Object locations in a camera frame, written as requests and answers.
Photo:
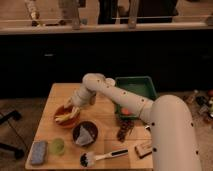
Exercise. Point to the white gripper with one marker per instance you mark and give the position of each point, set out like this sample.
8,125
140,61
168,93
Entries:
82,97

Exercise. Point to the yellow banana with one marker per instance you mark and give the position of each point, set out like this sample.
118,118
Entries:
63,114

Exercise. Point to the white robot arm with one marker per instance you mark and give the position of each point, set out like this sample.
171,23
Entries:
174,143

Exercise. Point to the red bowl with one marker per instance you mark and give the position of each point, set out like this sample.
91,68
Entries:
69,123

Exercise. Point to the dark brown bowl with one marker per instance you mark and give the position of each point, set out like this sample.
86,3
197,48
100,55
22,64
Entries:
90,127

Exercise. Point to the grey cloth in bowl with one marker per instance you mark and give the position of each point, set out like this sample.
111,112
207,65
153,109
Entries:
84,137

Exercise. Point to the orange carrot toy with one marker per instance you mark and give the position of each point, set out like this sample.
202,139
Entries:
125,112

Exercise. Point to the brown grape bunch toy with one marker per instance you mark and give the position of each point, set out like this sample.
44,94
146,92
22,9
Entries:
125,127

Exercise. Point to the green plastic cup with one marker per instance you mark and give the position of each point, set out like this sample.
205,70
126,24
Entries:
56,146

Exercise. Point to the green plastic bin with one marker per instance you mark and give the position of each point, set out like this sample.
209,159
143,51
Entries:
140,85

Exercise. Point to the white dish brush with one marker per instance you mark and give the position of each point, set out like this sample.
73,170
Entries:
90,158

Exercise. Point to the blue grey sponge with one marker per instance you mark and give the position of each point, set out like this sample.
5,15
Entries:
38,154

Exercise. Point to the small wooden block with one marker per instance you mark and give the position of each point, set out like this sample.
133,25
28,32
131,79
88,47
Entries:
143,149

